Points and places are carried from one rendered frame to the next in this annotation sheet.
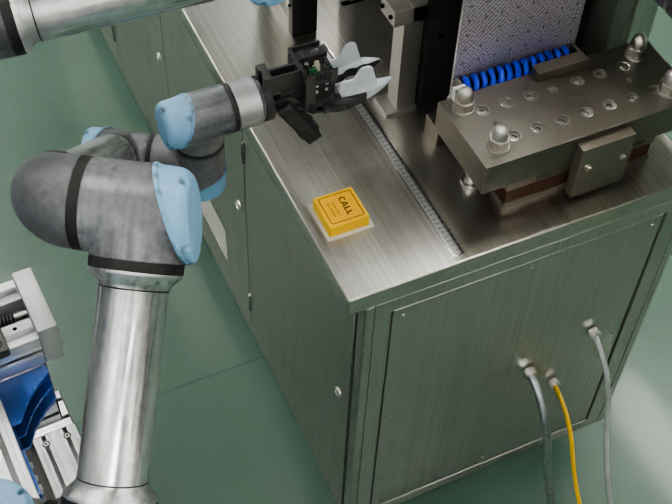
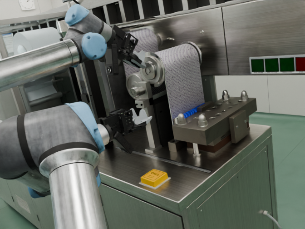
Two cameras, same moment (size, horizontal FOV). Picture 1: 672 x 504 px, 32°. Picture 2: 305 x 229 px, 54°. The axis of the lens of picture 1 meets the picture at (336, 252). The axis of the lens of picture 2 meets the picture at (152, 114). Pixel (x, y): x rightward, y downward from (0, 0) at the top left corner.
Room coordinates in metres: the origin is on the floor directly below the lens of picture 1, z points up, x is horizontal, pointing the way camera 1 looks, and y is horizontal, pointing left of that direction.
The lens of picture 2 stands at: (0.27, 0.22, 1.44)
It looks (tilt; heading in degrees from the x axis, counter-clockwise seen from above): 17 degrees down; 345
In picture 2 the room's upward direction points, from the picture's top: 11 degrees counter-clockwise
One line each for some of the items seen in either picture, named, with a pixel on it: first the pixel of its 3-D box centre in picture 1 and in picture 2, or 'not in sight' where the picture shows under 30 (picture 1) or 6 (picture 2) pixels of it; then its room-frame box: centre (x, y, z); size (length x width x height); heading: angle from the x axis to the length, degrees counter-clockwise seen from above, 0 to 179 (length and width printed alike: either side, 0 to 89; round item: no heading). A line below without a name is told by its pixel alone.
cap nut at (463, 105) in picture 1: (464, 98); (181, 118); (1.34, -0.19, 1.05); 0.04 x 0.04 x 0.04
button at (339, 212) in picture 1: (340, 211); (154, 177); (1.22, 0.00, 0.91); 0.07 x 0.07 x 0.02; 27
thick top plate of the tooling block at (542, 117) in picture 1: (566, 113); (217, 117); (1.38, -0.37, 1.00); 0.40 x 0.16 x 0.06; 117
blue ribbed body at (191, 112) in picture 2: (517, 70); (192, 112); (1.44, -0.29, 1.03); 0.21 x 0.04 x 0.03; 117
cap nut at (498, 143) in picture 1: (499, 136); (202, 120); (1.26, -0.24, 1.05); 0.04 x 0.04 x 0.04
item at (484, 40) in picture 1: (519, 35); (187, 100); (1.47, -0.28, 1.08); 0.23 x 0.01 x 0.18; 117
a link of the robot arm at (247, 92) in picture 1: (245, 101); (98, 135); (1.25, 0.15, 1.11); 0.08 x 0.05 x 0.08; 27
